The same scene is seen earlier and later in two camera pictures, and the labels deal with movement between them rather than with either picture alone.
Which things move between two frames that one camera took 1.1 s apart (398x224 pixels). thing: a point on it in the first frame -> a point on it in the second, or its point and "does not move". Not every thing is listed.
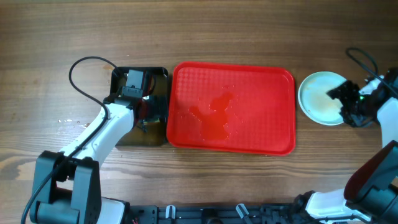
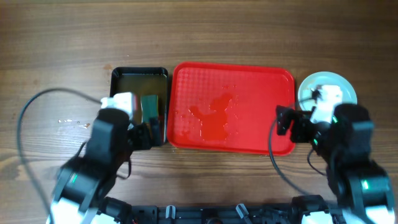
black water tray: [152, 84] does not move
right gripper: [344, 93] -> [300, 117]
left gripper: [155, 112] -> [146, 135]
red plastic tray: [231, 109] does not move
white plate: [317, 106] does not move
